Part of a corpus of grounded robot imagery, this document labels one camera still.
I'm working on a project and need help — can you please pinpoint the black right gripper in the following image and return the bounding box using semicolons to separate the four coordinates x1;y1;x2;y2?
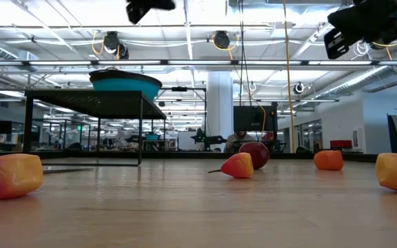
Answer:
324;0;397;60

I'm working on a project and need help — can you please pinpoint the blue collapsible bowl grey rim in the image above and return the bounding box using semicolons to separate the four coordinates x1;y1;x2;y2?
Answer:
88;68;163;101

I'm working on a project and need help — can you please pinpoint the orange tangerine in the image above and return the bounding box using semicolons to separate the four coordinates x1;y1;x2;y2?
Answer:
314;149;345;172

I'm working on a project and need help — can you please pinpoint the dark red apple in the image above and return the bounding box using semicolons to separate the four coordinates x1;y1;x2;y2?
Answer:
238;141;271;170

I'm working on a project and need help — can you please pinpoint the black perforated metal stand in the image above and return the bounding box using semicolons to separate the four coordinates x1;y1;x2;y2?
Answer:
22;89;167;167

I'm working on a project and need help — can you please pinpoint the white round pillar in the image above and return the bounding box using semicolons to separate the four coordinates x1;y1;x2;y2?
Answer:
206;71;234;152

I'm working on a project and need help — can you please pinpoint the red box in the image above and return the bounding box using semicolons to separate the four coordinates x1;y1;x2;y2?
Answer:
329;139;353;149

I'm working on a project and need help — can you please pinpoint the black monitor screen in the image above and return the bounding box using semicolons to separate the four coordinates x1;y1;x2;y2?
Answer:
233;105;278;132

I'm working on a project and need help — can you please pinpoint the person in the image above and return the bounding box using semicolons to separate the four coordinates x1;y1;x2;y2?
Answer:
225;130;256;153

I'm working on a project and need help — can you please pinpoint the black ceiling cable reel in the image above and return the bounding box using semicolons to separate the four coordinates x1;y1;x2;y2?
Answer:
213;30;231;50
369;39;392;51
103;30;130;60

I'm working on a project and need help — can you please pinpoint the black gantry frame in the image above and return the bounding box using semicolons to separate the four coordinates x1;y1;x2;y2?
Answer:
155;85;208;152

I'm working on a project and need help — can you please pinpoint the yellow hanging cable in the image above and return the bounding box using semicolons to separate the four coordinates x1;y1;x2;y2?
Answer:
282;0;298;154

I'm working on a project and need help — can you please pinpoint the black hanging cable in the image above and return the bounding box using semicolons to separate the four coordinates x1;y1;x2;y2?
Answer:
238;0;251;107

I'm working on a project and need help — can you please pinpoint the thin yellow cable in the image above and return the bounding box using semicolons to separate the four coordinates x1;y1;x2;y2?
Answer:
255;104;267;154

